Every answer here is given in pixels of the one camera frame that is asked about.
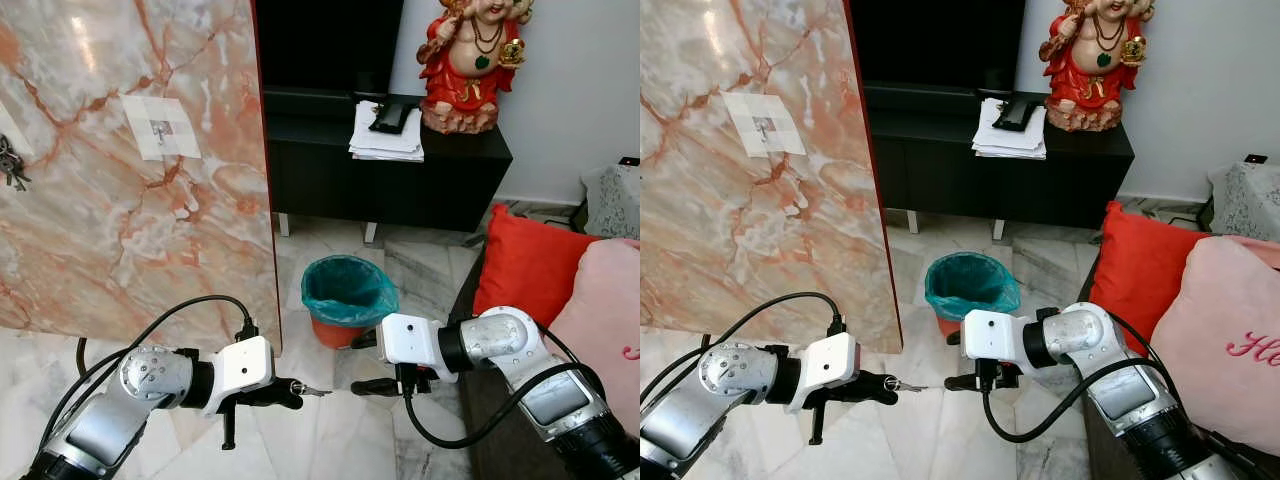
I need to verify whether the orange bin teal liner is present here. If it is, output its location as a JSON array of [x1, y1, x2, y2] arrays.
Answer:
[[924, 250, 1023, 339], [301, 254, 401, 351]]

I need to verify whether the dark sofa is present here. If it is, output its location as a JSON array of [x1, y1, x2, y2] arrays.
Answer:
[[1080, 255, 1280, 480], [440, 250, 641, 480]]

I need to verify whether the black low console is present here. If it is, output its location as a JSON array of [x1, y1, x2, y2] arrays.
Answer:
[[865, 85, 1136, 241], [262, 88, 514, 244]]

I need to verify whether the red cushion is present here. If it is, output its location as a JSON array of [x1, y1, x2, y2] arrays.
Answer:
[[1088, 200, 1216, 326], [472, 203, 601, 331]]

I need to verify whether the marble pattern folding table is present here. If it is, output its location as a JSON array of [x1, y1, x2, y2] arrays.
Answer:
[[640, 0, 904, 354], [0, 0, 283, 379]]

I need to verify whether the white paper stack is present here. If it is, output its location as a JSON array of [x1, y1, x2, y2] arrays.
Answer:
[[348, 100, 426, 163], [972, 97, 1049, 161]]

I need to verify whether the pink cushion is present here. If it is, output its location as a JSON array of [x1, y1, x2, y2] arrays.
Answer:
[[545, 237, 641, 436], [1150, 235, 1280, 456]]

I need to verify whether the black flat tray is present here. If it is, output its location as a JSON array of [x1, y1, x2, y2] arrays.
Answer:
[[992, 95, 1043, 133], [368, 100, 421, 135]]

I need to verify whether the lace covered side table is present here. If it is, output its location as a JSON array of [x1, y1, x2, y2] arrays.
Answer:
[[582, 160, 641, 241], [1208, 158, 1280, 243]]

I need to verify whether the red laughing buddha statue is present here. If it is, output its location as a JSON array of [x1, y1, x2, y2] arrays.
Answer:
[[417, 0, 534, 136], [1038, 0, 1156, 133]]

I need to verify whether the black television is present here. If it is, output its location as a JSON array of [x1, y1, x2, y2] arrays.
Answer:
[[850, 0, 1026, 93], [255, 0, 406, 96]]

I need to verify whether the large dark key bunch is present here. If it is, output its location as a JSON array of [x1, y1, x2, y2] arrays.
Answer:
[[0, 135, 31, 192]]

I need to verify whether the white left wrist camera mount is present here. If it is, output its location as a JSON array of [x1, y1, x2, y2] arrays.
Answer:
[[205, 336, 276, 417], [787, 332, 861, 414]]

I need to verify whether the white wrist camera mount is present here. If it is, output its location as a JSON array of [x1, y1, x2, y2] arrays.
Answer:
[[377, 313, 448, 369], [787, 332, 861, 414], [960, 308, 1033, 363], [205, 336, 276, 417]]

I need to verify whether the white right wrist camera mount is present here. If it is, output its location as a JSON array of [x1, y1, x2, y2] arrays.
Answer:
[[960, 308, 1033, 363], [377, 313, 448, 369]]

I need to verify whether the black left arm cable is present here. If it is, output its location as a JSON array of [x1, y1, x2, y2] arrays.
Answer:
[[38, 294, 259, 451], [640, 292, 849, 406]]

